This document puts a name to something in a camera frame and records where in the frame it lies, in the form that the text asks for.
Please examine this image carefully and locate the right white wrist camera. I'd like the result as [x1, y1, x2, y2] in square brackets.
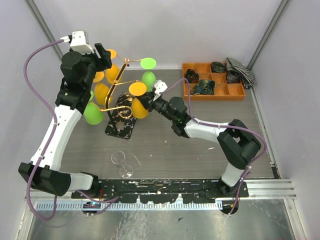
[153, 79, 168, 101]

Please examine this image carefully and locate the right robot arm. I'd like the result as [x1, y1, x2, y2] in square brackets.
[137, 92, 262, 197]

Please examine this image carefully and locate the clear wine glass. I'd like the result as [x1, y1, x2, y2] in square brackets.
[110, 151, 133, 179]

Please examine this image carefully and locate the green goblet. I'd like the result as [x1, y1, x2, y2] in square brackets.
[83, 90, 103, 125]
[140, 57, 157, 92]

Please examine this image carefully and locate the dark floral cloth rear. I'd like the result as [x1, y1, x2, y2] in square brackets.
[210, 61, 226, 73]

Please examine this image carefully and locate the orange compartment tray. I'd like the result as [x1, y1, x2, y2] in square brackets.
[182, 62, 246, 101]

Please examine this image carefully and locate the dark patterned cloth right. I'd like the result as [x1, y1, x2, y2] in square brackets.
[226, 72, 241, 84]

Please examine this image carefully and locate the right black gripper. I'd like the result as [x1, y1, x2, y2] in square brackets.
[135, 90, 177, 123]

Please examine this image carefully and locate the orange goblet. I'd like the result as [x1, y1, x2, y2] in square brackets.
[93, 71, 109, 105]
[105, 49, 120, 84]
[128, 82, 149, 119]

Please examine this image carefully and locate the gold wine glass rack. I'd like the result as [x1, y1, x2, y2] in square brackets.
[100, 54, 139, 140]

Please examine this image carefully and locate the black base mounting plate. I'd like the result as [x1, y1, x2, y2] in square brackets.
[70, 177, 250, 204]

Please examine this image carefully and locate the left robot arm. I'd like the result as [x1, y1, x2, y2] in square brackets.
[18, 43, 112, 198]

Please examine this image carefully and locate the dark floral cloth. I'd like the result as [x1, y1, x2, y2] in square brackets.
[210, 61, 226, 73]
[190, 79, 216, 96]

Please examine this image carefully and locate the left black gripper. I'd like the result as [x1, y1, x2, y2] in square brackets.
[78, 43, 113, 90]

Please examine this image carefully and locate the striped cloth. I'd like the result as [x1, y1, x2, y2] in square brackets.
[226, 57, 257, 89]

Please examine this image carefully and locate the grey cable duct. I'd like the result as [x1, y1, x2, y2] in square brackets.
[36, 201, 223, 211]

